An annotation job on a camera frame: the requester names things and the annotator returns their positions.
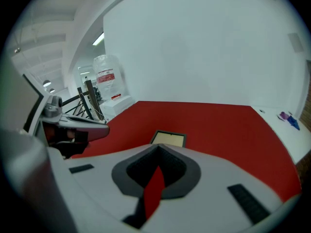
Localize white side desk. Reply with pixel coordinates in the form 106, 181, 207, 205
250, 105, 311, 166

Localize person's left hand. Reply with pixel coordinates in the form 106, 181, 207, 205
64, 129, 77, 141

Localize dark wooden post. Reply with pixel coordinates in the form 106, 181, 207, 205
77, 86, 94, 120
84, 80, 105, 122

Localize long ceiling light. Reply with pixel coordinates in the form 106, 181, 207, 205
92, 32, 105, 46

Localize blue paper figure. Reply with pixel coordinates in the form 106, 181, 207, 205
287, 115, 301, 131

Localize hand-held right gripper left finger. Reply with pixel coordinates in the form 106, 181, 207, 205
47, 144, 160, 233

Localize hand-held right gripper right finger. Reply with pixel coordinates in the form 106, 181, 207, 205
143, 144, 302, 233

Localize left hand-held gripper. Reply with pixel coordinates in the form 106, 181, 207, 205
21, 74, 110, 160

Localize black picture frame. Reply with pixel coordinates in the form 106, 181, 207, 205
149, 129, 188, 148

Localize black metal railing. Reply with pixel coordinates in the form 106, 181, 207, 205
62, 93, 98, 121

